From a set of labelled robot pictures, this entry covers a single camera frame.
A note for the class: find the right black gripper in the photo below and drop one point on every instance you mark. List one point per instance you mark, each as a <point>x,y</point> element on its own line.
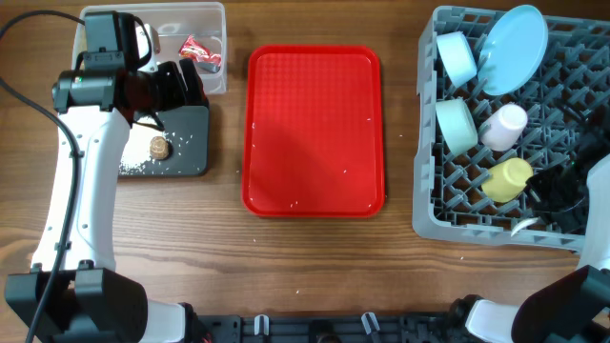
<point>536,188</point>

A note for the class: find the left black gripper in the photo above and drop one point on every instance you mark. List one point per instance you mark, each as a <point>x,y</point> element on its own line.
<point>176,96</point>

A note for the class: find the white plastic spoon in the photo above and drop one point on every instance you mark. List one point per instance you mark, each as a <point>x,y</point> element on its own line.
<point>523,224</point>

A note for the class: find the yellow plastic cup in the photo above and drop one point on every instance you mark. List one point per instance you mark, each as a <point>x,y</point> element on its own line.
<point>507,180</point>

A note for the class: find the brown cookie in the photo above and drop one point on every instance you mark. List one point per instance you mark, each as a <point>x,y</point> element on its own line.
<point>159,148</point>

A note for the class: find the white rice pile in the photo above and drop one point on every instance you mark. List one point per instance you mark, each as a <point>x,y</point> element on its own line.
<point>136,159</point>

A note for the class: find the red foil snack wrapper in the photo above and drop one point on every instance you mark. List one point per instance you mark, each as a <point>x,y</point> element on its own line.
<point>195,51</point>

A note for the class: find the pink plastic cup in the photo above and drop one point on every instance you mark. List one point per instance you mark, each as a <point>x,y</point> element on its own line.
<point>503,128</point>

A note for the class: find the mint green bowl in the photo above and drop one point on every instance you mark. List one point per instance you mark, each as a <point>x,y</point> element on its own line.
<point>457,125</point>

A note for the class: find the light blue plate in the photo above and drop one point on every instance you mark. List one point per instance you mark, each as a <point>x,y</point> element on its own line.
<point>513,50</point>

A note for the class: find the light blue bowl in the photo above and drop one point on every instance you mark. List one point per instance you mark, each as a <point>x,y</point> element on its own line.
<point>456,57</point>

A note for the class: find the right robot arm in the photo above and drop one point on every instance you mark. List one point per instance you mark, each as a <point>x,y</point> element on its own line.
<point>563,311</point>

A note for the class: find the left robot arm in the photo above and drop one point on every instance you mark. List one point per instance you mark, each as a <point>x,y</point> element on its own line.
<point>72,291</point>

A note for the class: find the black plastic tray bin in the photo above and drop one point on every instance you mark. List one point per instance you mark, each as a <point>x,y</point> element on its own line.
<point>191,120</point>

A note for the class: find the clear plastic bin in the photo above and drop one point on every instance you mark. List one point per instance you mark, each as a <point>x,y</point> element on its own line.
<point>170,24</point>

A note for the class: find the red serving tray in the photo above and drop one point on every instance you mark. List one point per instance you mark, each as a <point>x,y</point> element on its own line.
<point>313,137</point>

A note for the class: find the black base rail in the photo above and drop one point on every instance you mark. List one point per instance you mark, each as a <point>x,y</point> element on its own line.
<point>408,328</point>

